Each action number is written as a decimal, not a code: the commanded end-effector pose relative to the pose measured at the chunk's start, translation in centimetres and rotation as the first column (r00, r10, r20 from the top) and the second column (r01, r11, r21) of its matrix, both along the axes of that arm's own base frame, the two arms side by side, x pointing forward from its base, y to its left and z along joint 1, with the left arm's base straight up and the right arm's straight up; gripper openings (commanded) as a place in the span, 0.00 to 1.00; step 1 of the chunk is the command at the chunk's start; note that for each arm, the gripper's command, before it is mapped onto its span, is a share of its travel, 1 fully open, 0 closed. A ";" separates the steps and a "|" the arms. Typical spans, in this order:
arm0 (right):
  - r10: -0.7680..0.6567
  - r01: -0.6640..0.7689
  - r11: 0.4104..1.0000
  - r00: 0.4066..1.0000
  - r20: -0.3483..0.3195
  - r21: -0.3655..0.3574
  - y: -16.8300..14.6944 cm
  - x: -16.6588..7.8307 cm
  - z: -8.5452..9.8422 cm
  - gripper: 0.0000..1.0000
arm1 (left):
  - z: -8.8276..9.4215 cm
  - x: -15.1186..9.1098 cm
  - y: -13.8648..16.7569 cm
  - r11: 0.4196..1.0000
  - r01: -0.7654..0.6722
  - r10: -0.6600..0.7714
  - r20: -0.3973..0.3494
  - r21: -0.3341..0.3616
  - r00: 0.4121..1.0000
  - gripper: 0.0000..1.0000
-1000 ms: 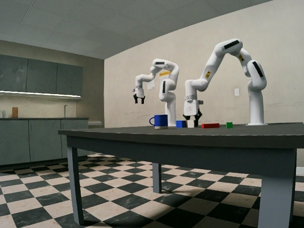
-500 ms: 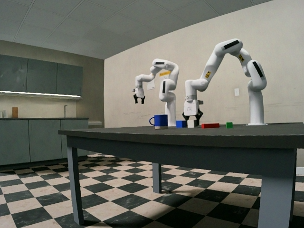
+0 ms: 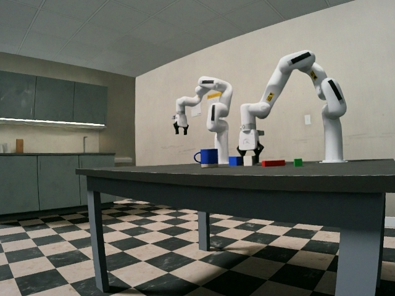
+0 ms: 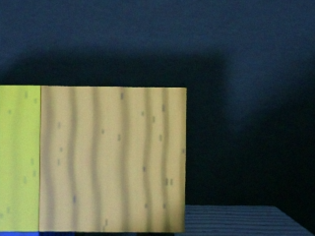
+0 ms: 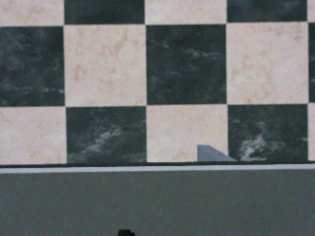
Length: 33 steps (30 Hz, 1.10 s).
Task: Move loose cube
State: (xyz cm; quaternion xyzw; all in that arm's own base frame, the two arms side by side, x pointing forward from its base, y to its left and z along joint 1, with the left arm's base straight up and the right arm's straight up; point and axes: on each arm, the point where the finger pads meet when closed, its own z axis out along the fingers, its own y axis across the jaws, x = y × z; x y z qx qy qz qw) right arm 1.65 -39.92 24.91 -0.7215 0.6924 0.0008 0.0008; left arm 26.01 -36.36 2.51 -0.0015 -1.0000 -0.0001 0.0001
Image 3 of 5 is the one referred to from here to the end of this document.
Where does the blue mug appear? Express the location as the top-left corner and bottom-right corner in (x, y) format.
(194, 149), (218, 168)

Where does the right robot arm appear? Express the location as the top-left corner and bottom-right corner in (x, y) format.
(176, 76), (233, 164)

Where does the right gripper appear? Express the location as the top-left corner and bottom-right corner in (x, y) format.
(173, 114), (189, 135)

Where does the blue cube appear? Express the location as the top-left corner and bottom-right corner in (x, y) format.
(229, 156), (242, 166)

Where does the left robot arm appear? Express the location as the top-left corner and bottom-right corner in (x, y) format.
(240, 50), (347, 162)

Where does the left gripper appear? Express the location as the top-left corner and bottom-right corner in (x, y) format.
(236, 129), (264, 163)

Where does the red rectangular block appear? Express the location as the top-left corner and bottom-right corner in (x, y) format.
(262, 160), (285, 167)

